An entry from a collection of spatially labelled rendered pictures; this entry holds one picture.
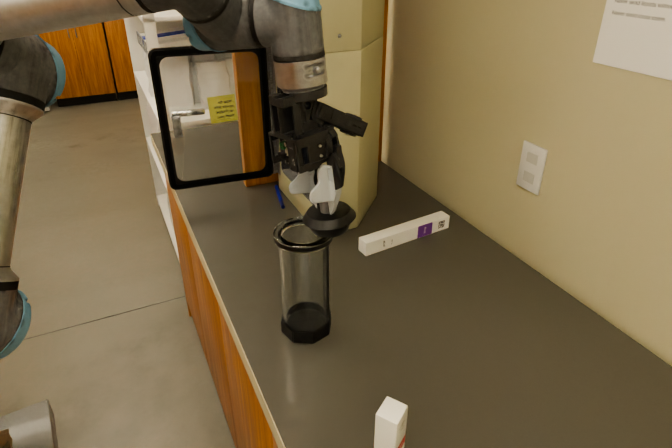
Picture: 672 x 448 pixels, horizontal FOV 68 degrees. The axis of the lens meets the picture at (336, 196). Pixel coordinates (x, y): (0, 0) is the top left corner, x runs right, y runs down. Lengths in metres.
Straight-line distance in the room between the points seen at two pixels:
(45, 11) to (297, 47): 0.31
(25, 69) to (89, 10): 0.25
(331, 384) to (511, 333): 0.38
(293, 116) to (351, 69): 0.47
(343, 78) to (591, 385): 0.79
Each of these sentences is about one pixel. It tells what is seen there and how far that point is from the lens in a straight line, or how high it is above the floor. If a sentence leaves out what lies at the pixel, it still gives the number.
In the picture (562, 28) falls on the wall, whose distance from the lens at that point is 1.17.
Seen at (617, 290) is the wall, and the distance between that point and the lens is 1.20.
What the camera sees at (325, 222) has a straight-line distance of 0.82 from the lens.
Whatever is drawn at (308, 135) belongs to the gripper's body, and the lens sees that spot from 0.74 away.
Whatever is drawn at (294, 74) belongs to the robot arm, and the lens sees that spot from 0.72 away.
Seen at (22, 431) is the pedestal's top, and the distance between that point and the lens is 1.01.
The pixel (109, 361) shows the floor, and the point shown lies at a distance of 2.50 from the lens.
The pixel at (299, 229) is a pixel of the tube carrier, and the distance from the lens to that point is 0.96.
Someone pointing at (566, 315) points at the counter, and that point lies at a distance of 1.17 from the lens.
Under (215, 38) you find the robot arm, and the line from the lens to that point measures 0.74.
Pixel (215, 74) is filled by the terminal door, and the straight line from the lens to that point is 1.42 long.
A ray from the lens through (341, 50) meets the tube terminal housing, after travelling 1.17.
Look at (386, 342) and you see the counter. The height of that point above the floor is 0.94.
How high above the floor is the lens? 1.64
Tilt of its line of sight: 27 degrees down
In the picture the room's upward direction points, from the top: straight up
